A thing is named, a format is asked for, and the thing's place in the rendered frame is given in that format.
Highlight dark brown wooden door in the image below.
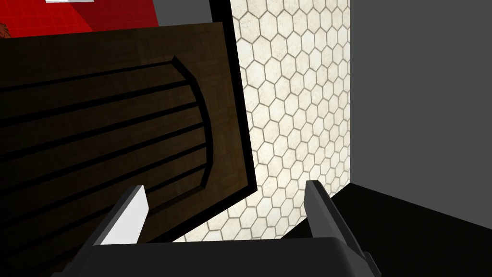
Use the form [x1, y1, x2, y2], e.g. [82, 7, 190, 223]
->
[0, 22, 258, 277]

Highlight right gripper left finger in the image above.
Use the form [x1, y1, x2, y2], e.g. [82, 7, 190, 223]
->
[92, 185, 149, 247]

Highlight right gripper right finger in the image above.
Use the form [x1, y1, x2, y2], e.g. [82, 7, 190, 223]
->
[304, 180, 367, 259]

